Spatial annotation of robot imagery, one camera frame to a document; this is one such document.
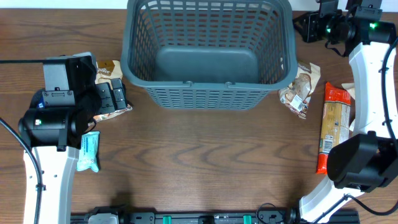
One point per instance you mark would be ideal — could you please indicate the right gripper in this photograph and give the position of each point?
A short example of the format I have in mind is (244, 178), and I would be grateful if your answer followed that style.
(311, 26)

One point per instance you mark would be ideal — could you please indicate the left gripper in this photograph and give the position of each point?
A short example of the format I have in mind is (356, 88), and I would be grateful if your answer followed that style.
(101, 98)

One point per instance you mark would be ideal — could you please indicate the brown-white snack bag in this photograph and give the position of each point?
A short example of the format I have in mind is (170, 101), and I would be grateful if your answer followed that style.
(107, 70)
(298, 94)

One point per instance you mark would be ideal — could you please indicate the teal wet wipes pack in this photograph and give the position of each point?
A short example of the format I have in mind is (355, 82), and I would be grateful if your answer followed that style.
(88, 152)

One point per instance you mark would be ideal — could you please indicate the orange pasta package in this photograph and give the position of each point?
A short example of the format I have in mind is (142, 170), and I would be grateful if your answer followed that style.
(335, 123)

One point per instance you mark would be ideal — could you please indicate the Kleenex tissue multipack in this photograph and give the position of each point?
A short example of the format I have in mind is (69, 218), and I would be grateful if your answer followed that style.
(41, 103)

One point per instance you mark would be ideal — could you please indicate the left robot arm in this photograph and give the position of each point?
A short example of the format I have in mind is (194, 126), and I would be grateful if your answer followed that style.
(53, 126)

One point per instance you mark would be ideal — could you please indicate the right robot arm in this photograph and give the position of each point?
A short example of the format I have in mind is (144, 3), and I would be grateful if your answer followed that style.
(367, 160)

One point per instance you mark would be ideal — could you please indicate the grey plastic basket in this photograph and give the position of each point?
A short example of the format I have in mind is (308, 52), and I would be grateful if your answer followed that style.
(209, 54)

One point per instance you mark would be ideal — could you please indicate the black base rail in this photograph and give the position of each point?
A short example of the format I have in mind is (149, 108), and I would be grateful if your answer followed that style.
(120, 215)

